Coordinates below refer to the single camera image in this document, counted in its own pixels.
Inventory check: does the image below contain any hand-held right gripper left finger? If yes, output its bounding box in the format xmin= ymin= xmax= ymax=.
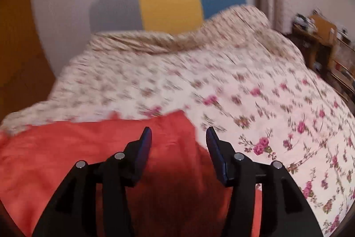
xmin=32 ymin=127 xmax=152 ymax=237

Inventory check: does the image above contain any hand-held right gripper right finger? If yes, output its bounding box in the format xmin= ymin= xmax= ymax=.
xmin=206 ymin=127 xmax=323 ymax=237

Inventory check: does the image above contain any orange quilted jacket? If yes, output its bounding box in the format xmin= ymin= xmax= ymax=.
xmin=0 ymin=111 xmax=262 ymax=237

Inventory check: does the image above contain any wooden shelf rack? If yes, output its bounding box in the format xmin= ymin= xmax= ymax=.
xmin=324 ymin=37 xmax=355 ymax=94

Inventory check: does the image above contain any wooden side table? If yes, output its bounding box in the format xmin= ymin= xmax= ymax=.
xmin=291 ymin=24 xmax=336 ymax=72

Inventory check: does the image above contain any grey yellow blue headboard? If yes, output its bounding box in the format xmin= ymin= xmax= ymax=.
xmin=89 ymin=0 xmax=247 ymax=32

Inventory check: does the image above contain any orange box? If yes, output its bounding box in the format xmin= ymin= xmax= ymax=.
xmin=308 ymin=14 xmax=337 ymax=43

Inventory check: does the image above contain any wooden wardrobe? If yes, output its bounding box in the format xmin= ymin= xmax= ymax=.
xmin=0 ymin=0 xmax=56 ymax=121

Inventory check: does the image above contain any floral bed blanket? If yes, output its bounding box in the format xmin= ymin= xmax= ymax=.
xmin=0 ymin=5 xmax=355 ymax=237

